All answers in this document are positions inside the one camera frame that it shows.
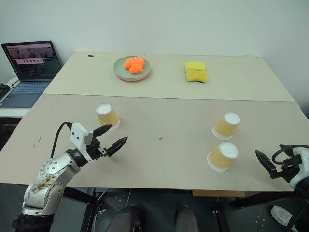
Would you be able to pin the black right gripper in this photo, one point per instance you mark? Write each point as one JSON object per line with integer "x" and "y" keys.
{"x": 290, "y": 166}

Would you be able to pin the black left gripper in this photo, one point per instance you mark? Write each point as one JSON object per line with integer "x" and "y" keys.
{"x": 95, "y": 151}

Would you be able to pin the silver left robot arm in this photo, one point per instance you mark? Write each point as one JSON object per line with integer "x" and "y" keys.
{"x": 51, "y": 169}

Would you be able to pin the tan paper cup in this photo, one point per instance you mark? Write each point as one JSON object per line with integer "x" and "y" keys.
{"x": 220, "y": 157}
{"x": 225, "y": 126}
{"x": 107, "y": 118}

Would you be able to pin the white plastic object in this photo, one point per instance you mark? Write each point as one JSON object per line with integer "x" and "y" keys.
{"x": 281, "y": 215}

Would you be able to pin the pale green plate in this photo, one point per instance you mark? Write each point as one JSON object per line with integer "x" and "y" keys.
{"x": 119, "y": 70}

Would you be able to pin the orange plush toy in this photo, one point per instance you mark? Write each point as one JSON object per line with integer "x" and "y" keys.
{"x": 134, "y": 64}

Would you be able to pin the dark rounded shape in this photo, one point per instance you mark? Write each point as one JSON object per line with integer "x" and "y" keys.
{"x": 129, "y": 217}
{"x": 185, "y": 217}

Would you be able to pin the yellow sponge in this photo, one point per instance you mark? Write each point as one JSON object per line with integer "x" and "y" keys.
{"x": 195, "y": 66}
{"x": 196, "y": 76}

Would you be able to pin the grey laptop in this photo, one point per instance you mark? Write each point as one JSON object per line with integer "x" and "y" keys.
{"x": 31, "y": 62}

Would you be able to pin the black device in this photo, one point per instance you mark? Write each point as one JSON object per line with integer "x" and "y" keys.
{"x": 3, "y": 89}

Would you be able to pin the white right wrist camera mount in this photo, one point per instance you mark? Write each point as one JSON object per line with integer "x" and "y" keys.
{"x": 301, "y": 152}

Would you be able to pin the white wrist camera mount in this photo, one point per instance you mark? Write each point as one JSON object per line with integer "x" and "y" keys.
{"x": 78, "y": 134}
{"x": 301, "y": 152}

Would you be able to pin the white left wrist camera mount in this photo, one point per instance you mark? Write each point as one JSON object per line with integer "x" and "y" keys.
{"x": 78, "y": 134}

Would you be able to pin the black table frame leg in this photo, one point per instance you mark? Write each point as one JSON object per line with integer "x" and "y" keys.
{"x": 260, "y": 199}
{"x": 77, "y": 195}

